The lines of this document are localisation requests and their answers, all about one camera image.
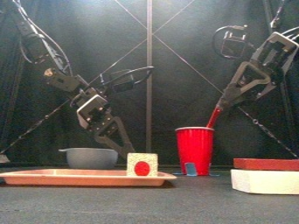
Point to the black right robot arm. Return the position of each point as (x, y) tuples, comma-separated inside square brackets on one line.
[(275, 20)]

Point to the black vertical frame post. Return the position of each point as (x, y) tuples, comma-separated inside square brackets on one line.
[(148, 87)]

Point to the white sushi cube red dot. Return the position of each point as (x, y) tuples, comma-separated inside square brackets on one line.
[(133, 159)]

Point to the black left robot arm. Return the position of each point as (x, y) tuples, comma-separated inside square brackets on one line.
[(64, 81)]

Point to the grey metal corner bracket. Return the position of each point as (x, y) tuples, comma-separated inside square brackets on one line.
[(4, 159)]

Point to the red plastic cup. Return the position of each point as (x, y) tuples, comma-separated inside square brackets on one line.
[(193, 148)]

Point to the red plastic spoon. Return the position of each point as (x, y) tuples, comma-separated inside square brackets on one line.
[(212, 118)]

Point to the pink plastic tray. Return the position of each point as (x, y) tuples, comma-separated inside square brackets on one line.
[(77, 178)]

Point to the blue tape piece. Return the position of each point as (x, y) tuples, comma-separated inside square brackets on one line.
[(177, 174), (215, 175), (191, 169)]

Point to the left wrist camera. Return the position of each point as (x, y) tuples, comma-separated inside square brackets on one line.
[(121, 81)]

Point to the red topped white nigiri sushi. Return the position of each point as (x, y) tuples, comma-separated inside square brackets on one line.
[(264, 180)]

